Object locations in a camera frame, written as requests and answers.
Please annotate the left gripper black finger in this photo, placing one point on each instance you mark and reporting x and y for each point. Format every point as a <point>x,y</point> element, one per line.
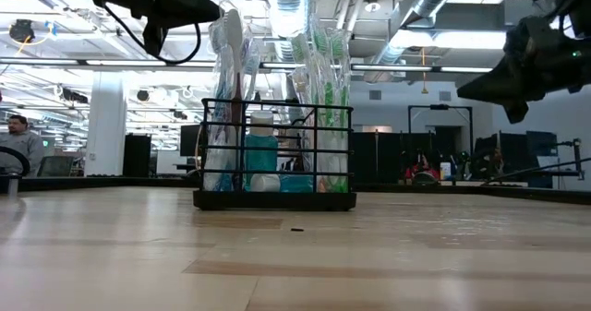
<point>194,4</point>

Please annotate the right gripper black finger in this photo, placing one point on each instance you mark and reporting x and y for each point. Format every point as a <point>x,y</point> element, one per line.
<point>498,87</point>

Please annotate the blue mouthwash bottle white cap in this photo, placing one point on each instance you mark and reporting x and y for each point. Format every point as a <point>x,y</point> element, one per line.
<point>261,151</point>
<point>295,184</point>

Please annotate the rectangular ceiling light panel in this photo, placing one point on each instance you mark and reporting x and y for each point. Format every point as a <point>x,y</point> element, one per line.
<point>471,39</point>

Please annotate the dark desk monitor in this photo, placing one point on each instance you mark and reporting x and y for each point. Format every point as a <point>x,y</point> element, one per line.
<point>189,140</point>
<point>542,142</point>

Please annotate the long ceiling light strip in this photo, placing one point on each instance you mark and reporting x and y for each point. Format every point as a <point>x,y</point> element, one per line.
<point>115,63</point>

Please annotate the person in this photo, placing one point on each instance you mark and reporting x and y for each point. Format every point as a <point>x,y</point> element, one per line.
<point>490,163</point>
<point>421,169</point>
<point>23,145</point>

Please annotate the white plastic bottle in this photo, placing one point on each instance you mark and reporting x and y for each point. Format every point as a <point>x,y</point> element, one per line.
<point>445,170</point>

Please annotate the white building column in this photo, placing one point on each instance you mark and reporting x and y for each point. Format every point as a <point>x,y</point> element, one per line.
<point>106,126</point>

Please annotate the tall black cabinet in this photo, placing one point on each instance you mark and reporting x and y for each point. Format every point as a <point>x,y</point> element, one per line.
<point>136,156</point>

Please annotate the grey office chair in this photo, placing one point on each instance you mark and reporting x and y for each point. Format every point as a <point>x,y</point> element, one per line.
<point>57,165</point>

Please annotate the black curved tube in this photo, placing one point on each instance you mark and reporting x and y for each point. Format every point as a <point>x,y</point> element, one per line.
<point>24,161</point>

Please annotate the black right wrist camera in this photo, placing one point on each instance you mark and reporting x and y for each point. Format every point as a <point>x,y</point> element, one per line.
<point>516,112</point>

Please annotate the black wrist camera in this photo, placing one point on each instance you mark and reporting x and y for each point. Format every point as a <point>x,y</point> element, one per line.
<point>516,112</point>
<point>154,39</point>

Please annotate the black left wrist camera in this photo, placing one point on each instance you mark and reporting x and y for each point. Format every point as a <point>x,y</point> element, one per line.
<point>154,39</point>

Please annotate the black metal stand frame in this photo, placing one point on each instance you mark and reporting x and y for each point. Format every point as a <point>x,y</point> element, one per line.
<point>439,106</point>

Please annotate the black metal table frame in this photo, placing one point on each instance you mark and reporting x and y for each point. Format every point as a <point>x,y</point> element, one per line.
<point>92,182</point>

